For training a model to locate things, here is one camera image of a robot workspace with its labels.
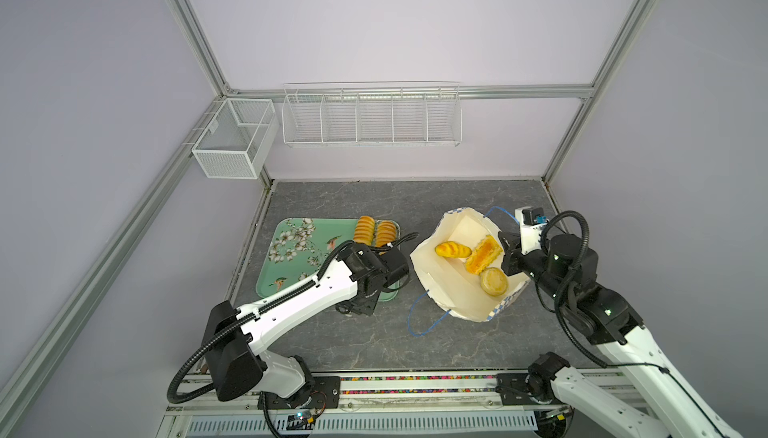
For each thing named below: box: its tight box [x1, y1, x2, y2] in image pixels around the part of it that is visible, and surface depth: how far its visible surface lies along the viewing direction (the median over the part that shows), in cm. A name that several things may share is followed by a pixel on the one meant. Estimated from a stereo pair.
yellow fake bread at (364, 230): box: [353, 215, 375, 246], surface depth 104 cm
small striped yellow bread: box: [434, 241, 472, 258], surface depth 94 cm
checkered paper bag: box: [410, 207, 531, 322], surface depth 90 cm
